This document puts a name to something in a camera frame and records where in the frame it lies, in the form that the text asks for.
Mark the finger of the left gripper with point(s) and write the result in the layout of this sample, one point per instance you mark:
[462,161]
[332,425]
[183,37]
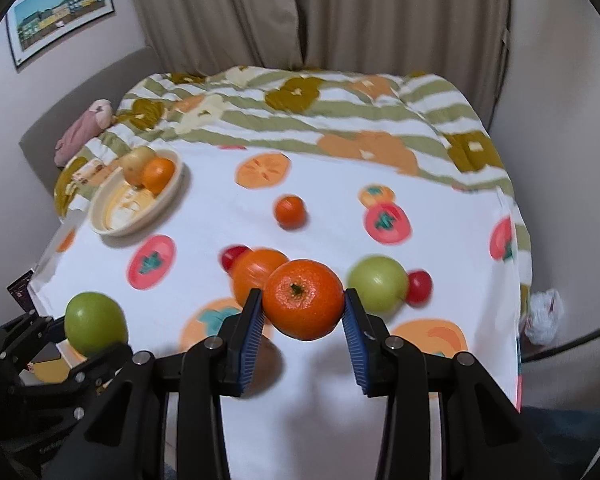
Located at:
[88,380]
[26,336]

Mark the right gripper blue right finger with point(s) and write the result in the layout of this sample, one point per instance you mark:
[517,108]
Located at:
[391,367]

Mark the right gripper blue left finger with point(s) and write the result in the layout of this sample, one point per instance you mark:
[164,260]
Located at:
[220,365]

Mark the green apple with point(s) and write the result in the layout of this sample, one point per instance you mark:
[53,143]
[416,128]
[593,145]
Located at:
[381,283]
[94,323]

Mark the red cherry tomato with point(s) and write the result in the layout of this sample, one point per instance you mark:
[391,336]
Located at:
[419,287]
[230,255]

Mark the large orange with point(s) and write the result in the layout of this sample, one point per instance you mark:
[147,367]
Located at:
[252,270]

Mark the large orange mandarin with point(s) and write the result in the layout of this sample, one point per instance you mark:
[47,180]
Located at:
[303,299]

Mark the small orange tomato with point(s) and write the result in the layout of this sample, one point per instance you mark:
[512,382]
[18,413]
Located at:
[290,212]

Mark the dark box on floor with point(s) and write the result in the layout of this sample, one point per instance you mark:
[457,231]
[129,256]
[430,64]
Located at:
[19,290]

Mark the white fruit-print cloth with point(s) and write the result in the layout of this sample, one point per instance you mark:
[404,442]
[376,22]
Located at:
[313,422]

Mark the cream ceramic bowl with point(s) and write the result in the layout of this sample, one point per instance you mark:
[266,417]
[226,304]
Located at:
[120,209]

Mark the tissue pack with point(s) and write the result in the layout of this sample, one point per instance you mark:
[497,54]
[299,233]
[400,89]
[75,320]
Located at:
[88,171]

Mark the white crumpled bag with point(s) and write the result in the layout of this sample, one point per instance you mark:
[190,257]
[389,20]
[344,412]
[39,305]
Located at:
[543,317]

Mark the grey bed headboard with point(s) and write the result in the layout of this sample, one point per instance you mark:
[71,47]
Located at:
[38,142]

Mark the yellow apple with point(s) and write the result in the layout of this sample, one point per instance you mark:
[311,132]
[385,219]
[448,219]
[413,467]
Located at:
[133,164]

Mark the pink plush toy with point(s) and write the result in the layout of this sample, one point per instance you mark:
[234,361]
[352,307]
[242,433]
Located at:
[93,122]

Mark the green striped floral quilt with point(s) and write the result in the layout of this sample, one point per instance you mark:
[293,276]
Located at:
[420,125]

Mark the framed city picture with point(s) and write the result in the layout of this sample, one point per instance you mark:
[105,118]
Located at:
[35,25]

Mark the beige curtain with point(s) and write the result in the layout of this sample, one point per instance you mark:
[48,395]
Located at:
[461,40]

